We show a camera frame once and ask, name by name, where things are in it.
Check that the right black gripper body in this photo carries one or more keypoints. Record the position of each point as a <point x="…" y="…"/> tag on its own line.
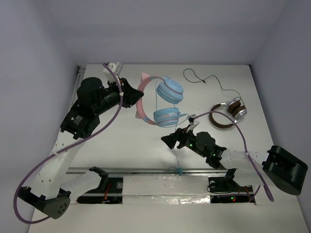
<point x="188" y="139"/>

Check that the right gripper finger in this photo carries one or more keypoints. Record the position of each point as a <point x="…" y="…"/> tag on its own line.
<point x="173" y="136"/>
<point x="171" y="143"/>

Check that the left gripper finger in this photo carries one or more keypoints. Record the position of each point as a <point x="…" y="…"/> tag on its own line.
<point x="129" y="90"/>
<point x="131" y="98"/>

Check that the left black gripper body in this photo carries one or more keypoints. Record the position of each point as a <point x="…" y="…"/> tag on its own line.
<point x="125" y="92"/>

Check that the blue pink cat-ear headphones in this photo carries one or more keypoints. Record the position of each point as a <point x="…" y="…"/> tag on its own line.
<point x="170" y="91"/>

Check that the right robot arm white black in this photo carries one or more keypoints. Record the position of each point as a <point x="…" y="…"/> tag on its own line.
<point x="276" y="166"/>

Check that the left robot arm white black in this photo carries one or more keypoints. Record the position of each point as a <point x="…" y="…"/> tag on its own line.
<point x="94" y="110"/>

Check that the brown silver headphones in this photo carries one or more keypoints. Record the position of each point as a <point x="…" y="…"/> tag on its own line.
<point x="235" y="110"/>

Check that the white foam taped block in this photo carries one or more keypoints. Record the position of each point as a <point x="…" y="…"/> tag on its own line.
<point x="165" y="189"/>

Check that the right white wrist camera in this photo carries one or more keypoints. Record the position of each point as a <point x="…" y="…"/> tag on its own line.
<point x="192" y="122"/>

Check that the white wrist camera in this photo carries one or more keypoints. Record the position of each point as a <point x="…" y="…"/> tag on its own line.
<point x="192" y="122"/>
<point x="115" y="67"/>

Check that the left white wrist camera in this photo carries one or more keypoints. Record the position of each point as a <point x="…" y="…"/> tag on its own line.
<point x="115" y="67"/>

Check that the aluminium rail front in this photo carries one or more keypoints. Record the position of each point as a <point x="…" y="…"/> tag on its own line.
<point x="168" y="171"/>

